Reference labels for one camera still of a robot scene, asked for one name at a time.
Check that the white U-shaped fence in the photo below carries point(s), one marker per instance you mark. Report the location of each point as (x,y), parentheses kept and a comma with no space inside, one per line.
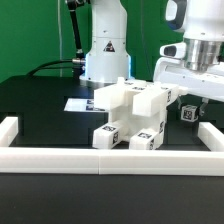
(102,162)

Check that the white chair seat part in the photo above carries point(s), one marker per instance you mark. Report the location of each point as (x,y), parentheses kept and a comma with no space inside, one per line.
(141,116)

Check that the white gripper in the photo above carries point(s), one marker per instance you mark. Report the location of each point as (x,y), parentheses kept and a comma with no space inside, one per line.
(194,65)

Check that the white marker base plate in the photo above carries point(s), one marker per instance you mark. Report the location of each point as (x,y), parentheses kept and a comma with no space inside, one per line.
(81,105)

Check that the white chair back frame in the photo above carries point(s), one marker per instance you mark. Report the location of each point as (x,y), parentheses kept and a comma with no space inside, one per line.
(144,98)

